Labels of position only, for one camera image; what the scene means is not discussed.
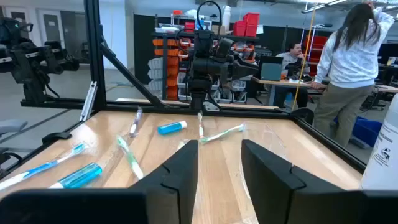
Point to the white wipes canister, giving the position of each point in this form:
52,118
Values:
382,149

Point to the wooden desk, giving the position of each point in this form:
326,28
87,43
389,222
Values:
286,82

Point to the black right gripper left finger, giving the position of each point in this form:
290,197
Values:
174,186

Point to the blue toothbrush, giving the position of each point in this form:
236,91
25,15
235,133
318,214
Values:
40,168

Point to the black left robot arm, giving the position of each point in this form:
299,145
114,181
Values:
200,90

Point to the black frame hook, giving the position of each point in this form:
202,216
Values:
303,114

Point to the grey laptop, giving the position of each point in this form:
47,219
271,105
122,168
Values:
270,70

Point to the orange toothbrush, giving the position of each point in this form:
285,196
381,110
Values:
201,127

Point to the rack with red bins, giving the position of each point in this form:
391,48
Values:
318,43

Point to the black frame clamp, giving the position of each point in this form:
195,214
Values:
56,137

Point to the dark computer monitor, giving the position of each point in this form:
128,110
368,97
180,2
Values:
388,53

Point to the purple toothbrush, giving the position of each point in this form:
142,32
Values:
134,126

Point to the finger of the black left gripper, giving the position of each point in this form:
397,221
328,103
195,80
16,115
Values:
247,70

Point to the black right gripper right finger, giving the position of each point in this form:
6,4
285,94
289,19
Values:
273,193

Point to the green toothbrush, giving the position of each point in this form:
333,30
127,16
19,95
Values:
222,133
132,160

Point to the person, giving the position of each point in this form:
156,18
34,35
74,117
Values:
290,59
351,62

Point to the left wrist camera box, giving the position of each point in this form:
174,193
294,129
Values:
224,47

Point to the red storage bins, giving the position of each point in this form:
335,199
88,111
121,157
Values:
247,25

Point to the idle black robot arm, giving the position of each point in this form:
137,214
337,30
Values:
31,62

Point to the silver frame bracket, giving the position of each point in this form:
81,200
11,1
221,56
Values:
88,101

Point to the white bottle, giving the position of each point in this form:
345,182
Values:
226,17

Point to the blue bin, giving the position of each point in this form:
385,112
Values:
367,130

